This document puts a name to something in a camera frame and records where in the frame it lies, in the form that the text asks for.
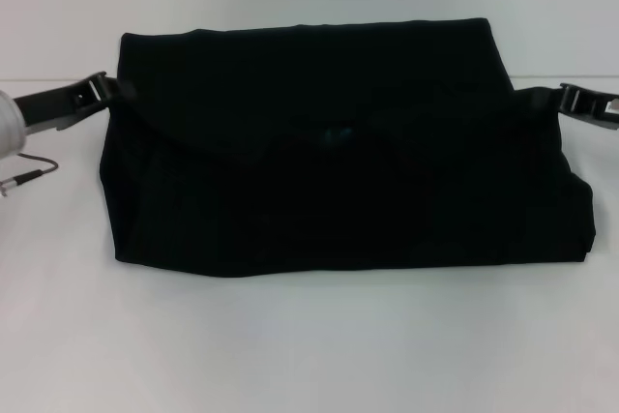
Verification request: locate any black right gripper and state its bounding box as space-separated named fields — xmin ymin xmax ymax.
xmin=523 ymin=82 xmax=619 ymax=133

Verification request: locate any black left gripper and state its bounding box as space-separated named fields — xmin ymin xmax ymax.
xmin=13 ymin=69 xmax=136 ymax=133

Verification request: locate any black t-shirt with FREE print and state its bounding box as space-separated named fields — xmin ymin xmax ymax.
xmin=99 ymin=17 xmax=597 ymax=280

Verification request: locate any thin left gripper cable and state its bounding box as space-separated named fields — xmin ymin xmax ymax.
xmin=0 ymin=152 xmax=61 ymax=197

